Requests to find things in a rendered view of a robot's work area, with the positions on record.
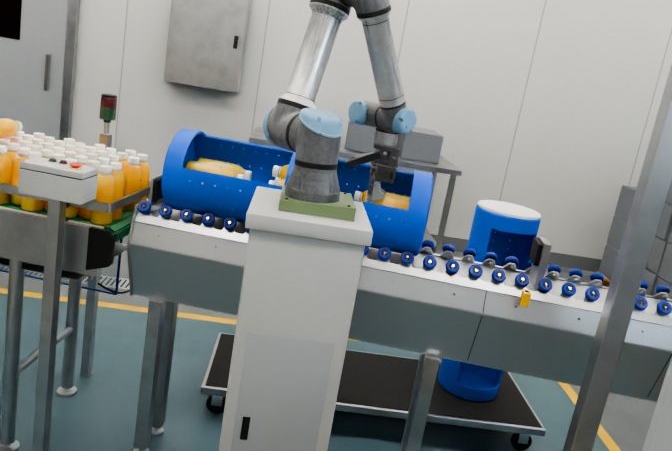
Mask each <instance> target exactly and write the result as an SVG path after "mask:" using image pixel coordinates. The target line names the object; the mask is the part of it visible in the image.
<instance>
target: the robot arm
mask: <svg viewBox="0 0 672 451"><path fill-rule="evenodd" d="M309 6H310V8H311V10H312V14H311V17H310V20H309V24H308V27H307V30H306V33H305V36H304V39H303V42H302V45H301V48H300V51H299V54H298V57H297V60H296V63H295V66H294V69H293V73H292V76H291V79H290V82H289V85H288V88H287V91H286V93H285V94H284V95H282V96H280V97H279V98H278V101H277V104H276V106H275V107H272V108H271V109H270V110H268V111H267V113H266V114H265V117H264V120H263V132H264V134H265V137H266V139H267V140H268V141H269V142H270V143H271V144H273V145H274V146H276V147H278V148H280V149H283V150H288V151H291V152H295V153H296V155H295V163H294V168H293V170H292V172H291V175H290V177H289V179H288V181H287V183H286V186H285V193H284V194H285V195H286V196H288V197H290V198H293V199H296V200H301V201H306V202H313V203H335V202H338V201H339V200H340V187H339V182H338V176H337V166H338V159H339V151H340V143H341V136H342V134H343V130H342V126H343V121H342V119H341V117H340V116H338V115H337V114H334V113H332V112H329V111H324V110H321V109H317V108H316V106H315V100H316V97H317V94H318V91H319V88H320V85H321V82H322V79H323V76H324V72H325V69H326V66H327V63H328V60H329V57H330V54H331V51H332V48H333V45H334V42H335V39H336V36H337V33H338V30H339V27H340V24H341V22H343V21H345V20H347V19H348V17H349V14H350V11H351V8H352V7H353V8H354V9H355V12H356V16H357V19H358V20H360V21H361V22H362V25H363V30H364V35H365V39H366V44H367V48H368V53H369V57H370V62H371V67H372V71H373V76H374V80H375V85H376V89H377V94H378V99H379V103H378V102H371V101H365V100H355V101H353V102H352V103H351V105H350V107H349V110H348V111H349V112H348V116H349V119H350V121H351V122H352V123H353V124H357V125H360V126H361V125H366V126H371V127H375V128H376V131H375V137H374V146H373V148H375V149H379V150H375V151H372V152H369V153H366V154H363V155H360V156H357V157H355V156H353V157H351V158H350V159H348V161H347V165H348V167H349V168H352V167H353V168H355V167H357V166H358V165H362V164H365V163H368V162H371V169H370V175H369V179H370V181H369V186H368V192H367V198H366V202H368V203H371V201H382V200H384V199H385V195H386V191H385V190H383V189H382V188H381V182H382V183H390V184H393V182H394V180H395V176H396V174H395V173H397V171H396V169H397V168H396V167H398V164H397V162H398V156H399V151H400V148H395V146H396V145H397V140H398V135H399V133H409V132H411V131H412V130H413V129H414V127H415V125H416V122H417V116H416V113H415V112H414V110H412V109H410V108H408V107H407V106H406V102H405V96H404V91H403V86H402V80H401V75H400V70H399V65H398V60H397V55H396V50H395V45H394V39H393V34H392V29H391V24H390V19H389V14H390V12H391V11H392V9H391V4H390V0H310V3H309ZM383 152H386V153H387V154H384V153H383ZM389 172H390V173H389ZM380 181H381V182H380ZM374 184H375V187H374Z"/></svg>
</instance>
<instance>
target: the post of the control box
mask: <svg viewBox="0 0 672 451"><path fill-rule="evenodd" d="M66 204H67V202H62V201H56V200H51V199H48V213H47V228H46V244H45V259H44V275H43V290H42V306H41V321H40V336H39V352H38V367H37V383H36V398H35V413H34V429H33V444H32V451H49V441H50V427H51V413H52V399H53V385H54V371H55V358H56V344H57V330H58V316H59V302H60V288H61V274H62V260H63V246H64V232H65V218H66Z"/></svg>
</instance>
